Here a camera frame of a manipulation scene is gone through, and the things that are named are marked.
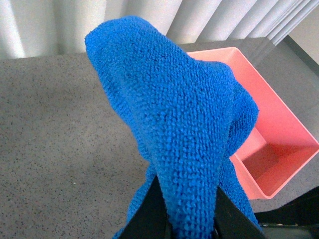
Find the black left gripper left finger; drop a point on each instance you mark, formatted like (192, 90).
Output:
(151, 219)

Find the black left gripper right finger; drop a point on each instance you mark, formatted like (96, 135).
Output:
(230, 222)

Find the blue microfiber cloth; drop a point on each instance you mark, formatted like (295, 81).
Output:
(187, 116)

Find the pink plastic bin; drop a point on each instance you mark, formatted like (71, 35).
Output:
(279, 145)

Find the white pleated curtain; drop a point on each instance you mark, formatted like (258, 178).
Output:
(31, 28)

